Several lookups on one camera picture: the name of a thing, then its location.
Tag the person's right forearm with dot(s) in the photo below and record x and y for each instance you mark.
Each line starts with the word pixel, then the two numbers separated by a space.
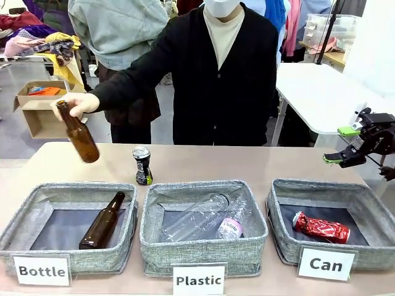
pixel 129 80

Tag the pink cloth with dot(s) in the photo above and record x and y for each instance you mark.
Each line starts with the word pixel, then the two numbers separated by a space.
pixel 324 45

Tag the clear plastic storage boxes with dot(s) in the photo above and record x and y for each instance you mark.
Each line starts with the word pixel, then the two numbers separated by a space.
pixel 336 27

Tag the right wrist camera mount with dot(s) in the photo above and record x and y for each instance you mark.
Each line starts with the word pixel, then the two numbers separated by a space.
pixel 359 118

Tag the pink hanging garment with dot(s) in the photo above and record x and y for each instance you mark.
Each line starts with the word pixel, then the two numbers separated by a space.
pixel 293 24

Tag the white face mask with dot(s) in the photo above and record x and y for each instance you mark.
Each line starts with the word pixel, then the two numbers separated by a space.
pixel 222 6

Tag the white Plastic label sign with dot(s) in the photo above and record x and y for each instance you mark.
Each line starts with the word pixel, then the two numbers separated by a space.
pixel 198 280

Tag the grey fabric basket labelled Bottle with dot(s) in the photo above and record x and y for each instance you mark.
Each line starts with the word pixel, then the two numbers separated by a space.
pixel 92 256

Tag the crushed red drink can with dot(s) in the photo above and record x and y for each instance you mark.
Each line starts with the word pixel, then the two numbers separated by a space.
pixel 324 228

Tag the grey fabric basket labelled Can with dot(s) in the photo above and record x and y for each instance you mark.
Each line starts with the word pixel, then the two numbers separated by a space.
pixel 364 253

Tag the white Bottle label sign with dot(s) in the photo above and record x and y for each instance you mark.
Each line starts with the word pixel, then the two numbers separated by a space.
pixel 42 270

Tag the person in grey jacket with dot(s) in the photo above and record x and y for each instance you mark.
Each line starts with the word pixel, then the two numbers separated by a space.
pixel 117 31

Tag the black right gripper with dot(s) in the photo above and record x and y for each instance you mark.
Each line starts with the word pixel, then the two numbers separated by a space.
pixel 381 135

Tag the wooden desk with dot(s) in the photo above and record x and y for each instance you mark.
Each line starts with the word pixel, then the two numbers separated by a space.
pixel 334 58

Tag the plastic bottle with pink label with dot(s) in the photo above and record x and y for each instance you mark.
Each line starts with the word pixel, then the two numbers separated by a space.
pixel 232 227

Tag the crushed black drink can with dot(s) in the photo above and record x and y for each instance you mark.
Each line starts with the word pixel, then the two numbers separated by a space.
pixel 143 166

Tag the black stand pole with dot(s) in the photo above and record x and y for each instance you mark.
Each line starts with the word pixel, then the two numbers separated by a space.
pixel 328 34

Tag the open cardboard box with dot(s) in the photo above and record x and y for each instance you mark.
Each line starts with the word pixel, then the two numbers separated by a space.
pixel 40 114

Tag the white Can label sign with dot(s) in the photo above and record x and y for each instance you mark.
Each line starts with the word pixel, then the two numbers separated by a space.
pixel 326 264

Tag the yellow cloth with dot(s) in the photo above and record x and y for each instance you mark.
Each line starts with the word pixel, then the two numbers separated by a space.
pixel 66 74

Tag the pile of colourful clothes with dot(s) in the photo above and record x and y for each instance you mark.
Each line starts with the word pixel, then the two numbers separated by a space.
pixel 27 37

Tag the grey fabric basket labelled Plastic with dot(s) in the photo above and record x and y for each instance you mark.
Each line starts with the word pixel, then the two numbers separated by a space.
pixel 200 256

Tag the white clothes table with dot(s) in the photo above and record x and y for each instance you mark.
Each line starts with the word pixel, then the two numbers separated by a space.
pixel 31 58

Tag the blue hanging garment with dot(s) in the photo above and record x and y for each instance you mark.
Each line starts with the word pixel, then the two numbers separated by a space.
pixel 275 12

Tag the clear plastic bottle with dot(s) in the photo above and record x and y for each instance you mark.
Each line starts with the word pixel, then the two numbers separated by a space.
pixel 191 222

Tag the person's right hand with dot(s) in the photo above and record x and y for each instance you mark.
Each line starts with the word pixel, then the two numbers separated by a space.
pixel 83 105

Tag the brown glass bottle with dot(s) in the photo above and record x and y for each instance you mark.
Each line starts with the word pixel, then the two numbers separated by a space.
pixel 81 138
pixel 100 225

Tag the person in black cardigan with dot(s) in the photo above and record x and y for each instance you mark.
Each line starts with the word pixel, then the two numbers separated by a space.
pixel 222 86

